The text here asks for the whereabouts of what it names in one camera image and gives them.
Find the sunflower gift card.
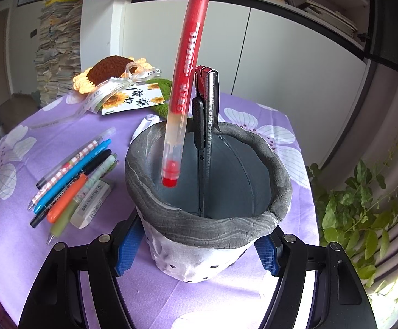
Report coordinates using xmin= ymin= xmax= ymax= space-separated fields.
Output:
xmin=101 ymin=82 xmax=167 ymax=115

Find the tall stack of papers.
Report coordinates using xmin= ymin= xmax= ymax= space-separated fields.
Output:
xmin=33 ymin=0 xmax=83 ymax=107

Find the grey and white pen holder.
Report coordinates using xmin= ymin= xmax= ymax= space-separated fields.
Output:
xmin=125 ymin=121 xmax=293 ymax=283

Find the green crochet leaf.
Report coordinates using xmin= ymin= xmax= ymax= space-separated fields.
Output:
xmin=146 ymin=78 xmax=174 ymax=117

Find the stack of worn books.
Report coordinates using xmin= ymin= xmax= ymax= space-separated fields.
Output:
xmin=297 ymin=0 xmax=361 ymax=40

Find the green and white printed pen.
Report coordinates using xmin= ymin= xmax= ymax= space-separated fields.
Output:
xmin=46 ymin=154 xmax=120 ymax=245

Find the clear pen with black tip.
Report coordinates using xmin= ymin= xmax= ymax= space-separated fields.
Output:
xmin=35 ymin=127 xmax=116 ymax=190

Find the red pen with clear grip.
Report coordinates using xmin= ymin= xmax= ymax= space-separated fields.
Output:
xmin=161 ymin=0 xmax=217 ymax=188

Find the black and red utility knife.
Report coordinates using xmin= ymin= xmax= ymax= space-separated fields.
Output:
xmin=191 ymin=65 xmax=222 ymax=218

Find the purple floral tablecloth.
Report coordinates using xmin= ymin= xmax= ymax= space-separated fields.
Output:
xmin=0 ymin=91 xmax=319 ymax=329

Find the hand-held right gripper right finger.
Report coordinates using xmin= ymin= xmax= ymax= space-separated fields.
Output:
xmin=253 ymin=224 xmax=380 ymax=329

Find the blue pen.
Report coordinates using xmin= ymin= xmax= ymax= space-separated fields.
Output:
xmin=33 ymin=138 xmax=113 ymax=213

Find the white correction tape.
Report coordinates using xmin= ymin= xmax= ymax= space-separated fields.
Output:
xmin=130 ymin=114 xmax=160 ymax=144

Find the pink checked pen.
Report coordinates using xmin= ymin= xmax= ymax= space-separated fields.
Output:
xmin=27 ymin=140 xmax=99 ymax=213

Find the green potted plant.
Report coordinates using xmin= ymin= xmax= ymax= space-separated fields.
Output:
xmin=305 ymin=99 xmax=398 ymax=316

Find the orange pen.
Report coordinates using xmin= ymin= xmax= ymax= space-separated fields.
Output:
xmin=47 ymin=174 xmax=89 ymax=223

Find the translucent printed ribbon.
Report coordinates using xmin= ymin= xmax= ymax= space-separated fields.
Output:
xmin=31 ymin=61 xmax=163 ymax=129

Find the white eraser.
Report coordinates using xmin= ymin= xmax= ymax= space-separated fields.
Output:
xmin=70 ymin=179 xmax=113 ymax=230

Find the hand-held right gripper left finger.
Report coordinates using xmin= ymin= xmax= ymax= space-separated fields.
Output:
xmin=18 ymin=213 xmax=148 ymax=329

